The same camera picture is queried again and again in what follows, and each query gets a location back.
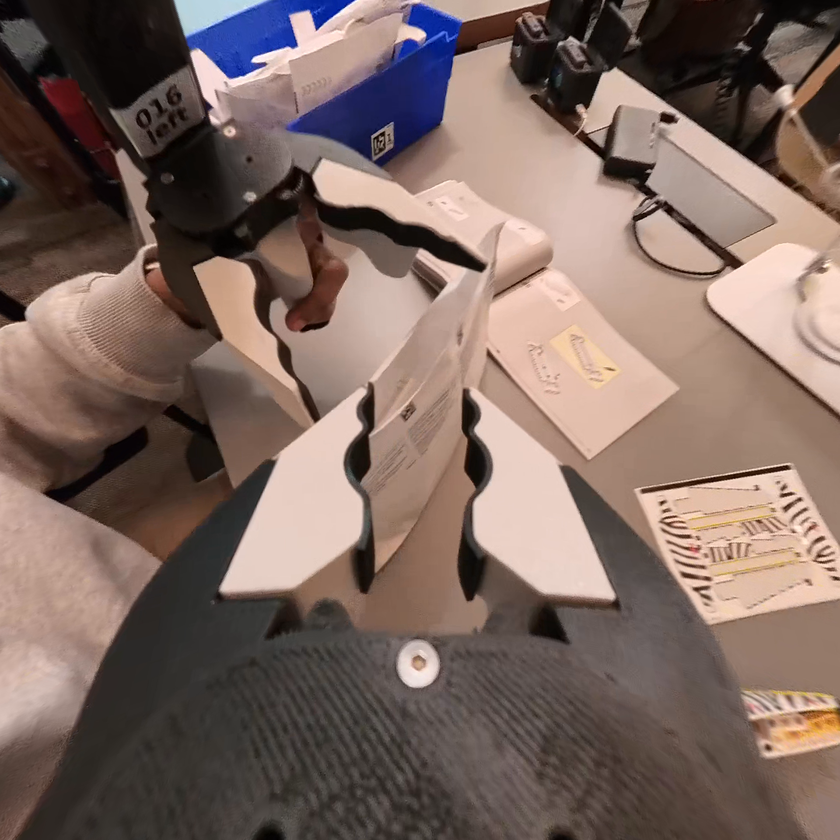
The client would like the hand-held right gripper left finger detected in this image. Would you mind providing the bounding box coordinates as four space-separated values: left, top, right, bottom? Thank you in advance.
218 386 376 602

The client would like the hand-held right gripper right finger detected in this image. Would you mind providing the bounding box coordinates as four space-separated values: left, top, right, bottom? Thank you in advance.
459 387 618 602

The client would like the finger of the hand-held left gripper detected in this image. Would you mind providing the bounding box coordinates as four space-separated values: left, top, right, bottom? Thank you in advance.
310 158 491 280
193 255 322 429

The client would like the blue plastic bin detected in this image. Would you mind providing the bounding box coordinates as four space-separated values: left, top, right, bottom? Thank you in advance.
187 3 462 165

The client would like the instruction booklet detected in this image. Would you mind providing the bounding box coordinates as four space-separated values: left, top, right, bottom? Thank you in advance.
413 180 680 460

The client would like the white paper parts bag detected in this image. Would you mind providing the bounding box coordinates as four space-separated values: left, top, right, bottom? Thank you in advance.
289 13 404 116
360 223 506 572
217 66 296 129

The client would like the person's left forearm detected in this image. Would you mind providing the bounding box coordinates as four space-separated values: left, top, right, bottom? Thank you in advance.
0 246 221 493

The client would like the yellow zebra lego model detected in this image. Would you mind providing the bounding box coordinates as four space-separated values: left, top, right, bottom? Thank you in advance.
742 689 840 759

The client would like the person's left hand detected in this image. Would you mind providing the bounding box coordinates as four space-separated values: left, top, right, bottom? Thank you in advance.
284 217 349 333

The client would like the black office chair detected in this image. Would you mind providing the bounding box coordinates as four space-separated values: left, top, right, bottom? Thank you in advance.
46 403 227 503

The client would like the zebra sticker sheet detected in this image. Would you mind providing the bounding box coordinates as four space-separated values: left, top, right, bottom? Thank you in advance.
634 464 840 624

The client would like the white tablet stand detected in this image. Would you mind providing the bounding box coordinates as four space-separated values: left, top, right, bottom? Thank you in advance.
707 85 840 414

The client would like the black cable with plug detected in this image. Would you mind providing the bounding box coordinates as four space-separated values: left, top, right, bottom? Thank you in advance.
632 193 729 277

